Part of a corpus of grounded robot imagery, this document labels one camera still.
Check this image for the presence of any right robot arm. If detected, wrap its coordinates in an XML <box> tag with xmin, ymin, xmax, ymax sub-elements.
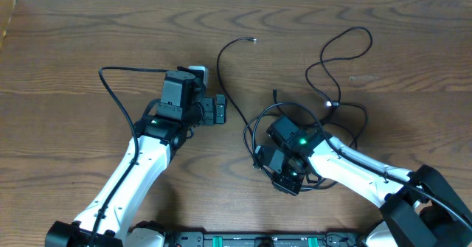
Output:
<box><xmin>254</xmin><ymin>116</ymin><xmax>471</xmax><ymax>246</ymax></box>

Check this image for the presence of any thick black cable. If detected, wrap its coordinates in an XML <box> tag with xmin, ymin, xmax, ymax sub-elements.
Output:
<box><xmin>241</xmin><ymin>88</ymin><xmax>369</xmax><ymax>192</ymax></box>

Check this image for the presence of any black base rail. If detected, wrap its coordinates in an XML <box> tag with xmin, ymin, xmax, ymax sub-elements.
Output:
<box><xmin>124</xmin><ymin>221</ymin><xmax>365</xmax><ymax>247</ymax></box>

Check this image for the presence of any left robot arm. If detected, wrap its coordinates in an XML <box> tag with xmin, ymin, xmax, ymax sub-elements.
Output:
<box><xmin>45</xmin><ymin>66</ymin><xmax>227</xmax><ymax>246</ymax></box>

